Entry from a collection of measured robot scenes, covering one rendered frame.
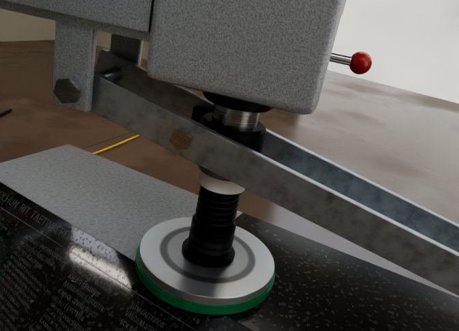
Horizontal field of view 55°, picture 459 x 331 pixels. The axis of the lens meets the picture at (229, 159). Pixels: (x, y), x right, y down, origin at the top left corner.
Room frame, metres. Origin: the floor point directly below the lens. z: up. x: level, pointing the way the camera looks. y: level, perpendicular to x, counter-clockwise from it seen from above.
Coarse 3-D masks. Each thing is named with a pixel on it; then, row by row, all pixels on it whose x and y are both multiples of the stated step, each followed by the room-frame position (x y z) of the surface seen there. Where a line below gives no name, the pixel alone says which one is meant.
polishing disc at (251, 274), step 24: (144, 240) 0.59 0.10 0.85; (168, 240) 0.60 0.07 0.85; (240, 240) 0.64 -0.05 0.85; (144, 264) 0.53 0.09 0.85; (168, 264) 0.54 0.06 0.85; (192, 264) 0.55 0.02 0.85; (240, 264) 0.58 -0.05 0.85; (264, 264) 0.59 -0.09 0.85; (168, 288) 0.50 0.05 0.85; (192, 288) 0.50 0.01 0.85; (216, 288) 0.51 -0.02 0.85; (240, 288) 0.52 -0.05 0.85; (264, 288) 0.54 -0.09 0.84
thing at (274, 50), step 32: (160, 0) 0.50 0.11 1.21; (192, 0) 0.49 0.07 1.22; (224, 0) 0.49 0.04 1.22; (256, 0) 0.48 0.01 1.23; (288, 0) 0.48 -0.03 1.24; (320, 0) 0.47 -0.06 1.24; (160, 32) 0.49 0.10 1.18; (192, 32) 0.49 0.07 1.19; (224, 32) 0.49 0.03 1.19; (256, 32) 0.48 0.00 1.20; (288, 32) 0.48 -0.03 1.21; (320, 32) 0.47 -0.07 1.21; (160, 64) 0.49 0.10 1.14; (192, 64) 0.49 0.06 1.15; (224, 64) 0.48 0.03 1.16; (256, 64) 0.48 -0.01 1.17; (288, 64) 0.48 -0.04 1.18; (320, 64) 0.47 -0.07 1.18; (224, 96) 0.55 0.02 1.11; (256, 96) 0.48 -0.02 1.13; (288, 96) 0.47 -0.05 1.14
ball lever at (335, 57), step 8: (336, 56) 0.64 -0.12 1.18; (344, 56) 0.64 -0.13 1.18; (352, 56) 0.64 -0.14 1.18; (360, 56) 0.63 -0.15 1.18; (368, 56) 0.63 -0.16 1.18; (344, 64) 0.64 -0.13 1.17; (352, 64) 0.63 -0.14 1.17; (360, 64) 0.63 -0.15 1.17; (368, 64) 0.63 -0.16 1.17; (360, 72) 0.63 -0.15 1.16
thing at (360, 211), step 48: (96, 96) 0.55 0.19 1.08; (144, 96) 0.55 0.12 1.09; (192, 96) 0.65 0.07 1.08; (192, 144) 0.54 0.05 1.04; (240, 144) 0.54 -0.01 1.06; (288, 144) 0.63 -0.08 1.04; (288, 192) 0.52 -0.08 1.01; (336, 192) 0.52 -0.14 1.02; (384, 192) 0.61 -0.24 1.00; (384, 240) 0.50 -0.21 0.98; (432, 240) 0.50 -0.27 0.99
